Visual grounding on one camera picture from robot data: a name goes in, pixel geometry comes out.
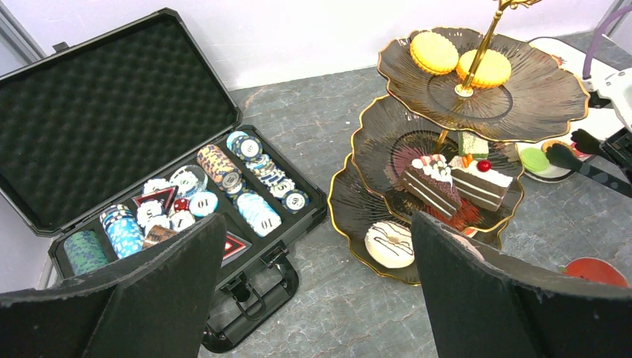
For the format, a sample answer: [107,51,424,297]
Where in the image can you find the red strawberry toy tart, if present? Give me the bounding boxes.
[424,199,481,231]

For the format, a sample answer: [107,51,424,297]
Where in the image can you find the black poker chip case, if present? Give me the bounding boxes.
[1,8,327,354]

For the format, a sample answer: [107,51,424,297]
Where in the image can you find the red round coaster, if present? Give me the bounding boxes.
[559,257,629,287]

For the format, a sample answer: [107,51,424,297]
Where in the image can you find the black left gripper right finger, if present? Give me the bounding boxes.
[411,212,631,357]

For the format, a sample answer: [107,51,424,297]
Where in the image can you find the three-tier black gold cake stand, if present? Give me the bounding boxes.
[329,27,590,286]

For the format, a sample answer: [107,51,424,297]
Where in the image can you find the cream strawberry serving tray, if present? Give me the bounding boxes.
[513,37,618,185]

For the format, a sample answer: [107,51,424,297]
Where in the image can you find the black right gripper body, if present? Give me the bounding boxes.
[598,128,631,173]

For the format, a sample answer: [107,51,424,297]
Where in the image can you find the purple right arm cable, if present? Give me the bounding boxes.
[582,4,632,81]

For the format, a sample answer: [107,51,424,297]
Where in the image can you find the red triangle dealer plaque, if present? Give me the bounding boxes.
[222,231,252,266]

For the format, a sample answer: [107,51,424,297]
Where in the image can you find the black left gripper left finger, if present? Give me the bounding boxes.
[1,215,227,357]

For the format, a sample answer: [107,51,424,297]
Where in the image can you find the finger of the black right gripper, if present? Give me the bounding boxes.
[546,144,631,198]
[571,129,605,157]

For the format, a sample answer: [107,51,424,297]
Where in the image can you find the green toy cake roll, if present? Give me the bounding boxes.
[458,131,489,160]

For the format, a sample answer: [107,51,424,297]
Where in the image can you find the chocolate cake slice toy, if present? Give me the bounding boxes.
[399,154,462,220]

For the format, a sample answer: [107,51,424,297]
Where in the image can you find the white chocolate striped toy donut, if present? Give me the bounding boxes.
[364,221,414,269]

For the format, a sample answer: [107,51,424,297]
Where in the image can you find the strawberry layer cake slice toy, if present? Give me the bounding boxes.
[449,155,513,212]

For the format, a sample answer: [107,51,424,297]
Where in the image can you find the orange toy macaron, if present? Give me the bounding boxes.
[540,139,572,152]
[456,49,512,89]
[409,31,460,75]

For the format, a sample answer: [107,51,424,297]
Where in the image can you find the green toy macaron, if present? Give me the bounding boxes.
[519,147,550,172]

